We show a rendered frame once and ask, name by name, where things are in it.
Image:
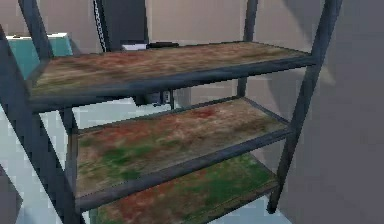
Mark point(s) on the dark metal rusty shelf rack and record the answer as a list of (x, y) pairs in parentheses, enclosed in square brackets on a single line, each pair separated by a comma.
[(160, 66)]

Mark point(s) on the black flat device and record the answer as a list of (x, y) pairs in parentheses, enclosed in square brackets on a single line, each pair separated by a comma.
[(162, 44)]

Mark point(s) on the white flat box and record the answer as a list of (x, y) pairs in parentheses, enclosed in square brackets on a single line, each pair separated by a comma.
[(134, 46)]

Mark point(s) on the teal box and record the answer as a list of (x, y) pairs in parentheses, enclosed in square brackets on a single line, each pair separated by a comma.
[(25, 55)]

